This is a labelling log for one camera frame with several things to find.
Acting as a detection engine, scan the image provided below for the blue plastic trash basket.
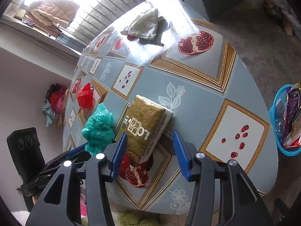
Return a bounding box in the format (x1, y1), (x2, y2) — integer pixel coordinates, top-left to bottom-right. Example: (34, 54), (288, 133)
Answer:
(268, 83), (300, 157)

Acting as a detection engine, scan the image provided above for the red plastic bag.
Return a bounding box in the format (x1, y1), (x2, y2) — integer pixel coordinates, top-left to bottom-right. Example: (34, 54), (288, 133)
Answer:
(77, 83), (94, 110)

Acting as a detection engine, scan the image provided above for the teal plastic bag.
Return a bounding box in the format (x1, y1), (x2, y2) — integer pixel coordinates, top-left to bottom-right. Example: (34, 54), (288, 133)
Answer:
(82, 103), (115, 156)

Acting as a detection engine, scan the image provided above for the white cloth rag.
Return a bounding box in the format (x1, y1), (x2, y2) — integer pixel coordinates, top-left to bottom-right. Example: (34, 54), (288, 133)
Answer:
(120, 9), (164, 40)

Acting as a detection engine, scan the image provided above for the gold Love snack packet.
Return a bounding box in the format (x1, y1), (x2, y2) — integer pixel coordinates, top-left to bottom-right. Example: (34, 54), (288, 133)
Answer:
(116, 95), (173, 163)

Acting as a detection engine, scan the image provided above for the purple snack packet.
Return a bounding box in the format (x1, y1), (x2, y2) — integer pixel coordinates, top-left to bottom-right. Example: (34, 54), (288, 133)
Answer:
(283, 85), (300, 147)

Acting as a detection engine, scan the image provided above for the fruit-pattern tablecloth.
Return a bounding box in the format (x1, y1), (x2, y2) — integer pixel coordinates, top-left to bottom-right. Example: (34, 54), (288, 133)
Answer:
(62, 0), (278, 215)

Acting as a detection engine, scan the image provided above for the beige padded jacket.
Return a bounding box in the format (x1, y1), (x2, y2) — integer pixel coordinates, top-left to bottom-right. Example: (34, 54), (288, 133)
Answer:
(28, 0), (80, 29)

